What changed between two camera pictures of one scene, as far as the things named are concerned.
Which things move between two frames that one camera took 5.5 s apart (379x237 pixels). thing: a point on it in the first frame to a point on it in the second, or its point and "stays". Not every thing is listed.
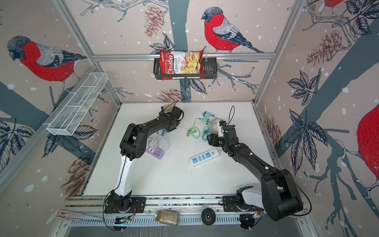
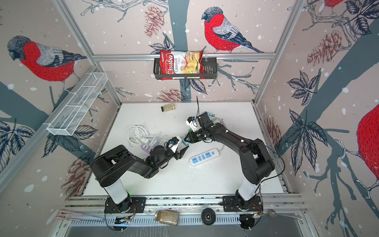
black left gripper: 177,123 to 181,152
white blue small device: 204,156 stays
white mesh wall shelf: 77,103 stays
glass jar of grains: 167,217 stays
